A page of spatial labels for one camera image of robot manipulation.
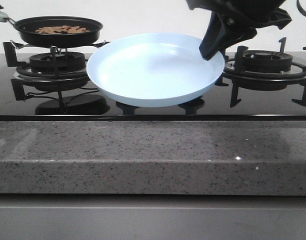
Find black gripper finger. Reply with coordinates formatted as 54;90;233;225
199;11;232;60
219;27;257;51

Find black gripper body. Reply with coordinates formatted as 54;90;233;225
186;0;292;30

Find light blue plate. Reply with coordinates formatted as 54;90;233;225
86;32;225;107

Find brown meat pieces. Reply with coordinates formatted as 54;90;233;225
35;25;90;34

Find black frying pan green handle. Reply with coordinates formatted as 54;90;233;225
0;11;103;49

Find right black burner with grate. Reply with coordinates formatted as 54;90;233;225
216;37;306;108

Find black burner with grate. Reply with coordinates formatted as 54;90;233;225
216;37;306;108
2;41;99;87

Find left black burner with grate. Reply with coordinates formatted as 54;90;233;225
2;41;99;87

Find black glass gas cooktop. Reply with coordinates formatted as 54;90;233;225
0;54;306;121

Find grey cabinet front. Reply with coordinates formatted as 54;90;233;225
0;194;306;240

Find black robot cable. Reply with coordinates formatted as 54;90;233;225
296;0;306;19

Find wire pan support ring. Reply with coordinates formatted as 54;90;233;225
9;39;109;57

